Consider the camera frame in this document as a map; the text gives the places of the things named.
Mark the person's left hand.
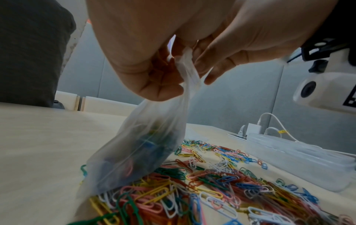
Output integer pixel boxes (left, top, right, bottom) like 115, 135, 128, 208
86, 0, 243, 102

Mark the person's right hand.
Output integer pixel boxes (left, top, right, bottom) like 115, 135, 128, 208
192, 0, 340, 85

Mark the clear plastic bag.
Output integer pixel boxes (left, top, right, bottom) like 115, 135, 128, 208
75, 47, 202, 221

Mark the wide white cabinet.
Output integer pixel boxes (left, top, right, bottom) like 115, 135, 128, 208
81, 96, 139, 115

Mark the narrow white cabinet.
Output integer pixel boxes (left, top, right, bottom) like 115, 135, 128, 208
55, 90, 80, 111

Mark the white power adapter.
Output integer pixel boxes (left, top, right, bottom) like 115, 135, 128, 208
245, 123, 264, 135

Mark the small bunch of paper clips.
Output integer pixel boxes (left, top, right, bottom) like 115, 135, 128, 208
95, 129, 178, 183

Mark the grey socket panel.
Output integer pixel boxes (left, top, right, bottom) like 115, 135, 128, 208
227, 125, 248, 139

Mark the translucent plastic storage box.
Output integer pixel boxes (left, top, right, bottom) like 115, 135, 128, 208
246, 132, 356, 192

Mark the pile of coloured paper clips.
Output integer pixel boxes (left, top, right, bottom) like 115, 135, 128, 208
67, 138, 356, 225

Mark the black wrist camera strap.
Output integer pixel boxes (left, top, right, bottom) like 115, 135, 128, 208
301, 0, 356, 73

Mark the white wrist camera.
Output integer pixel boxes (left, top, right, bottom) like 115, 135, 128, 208
292, 47, 356, 114

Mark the white cable with yellow tag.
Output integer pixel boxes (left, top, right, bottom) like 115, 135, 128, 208
264, 127, 288, 139

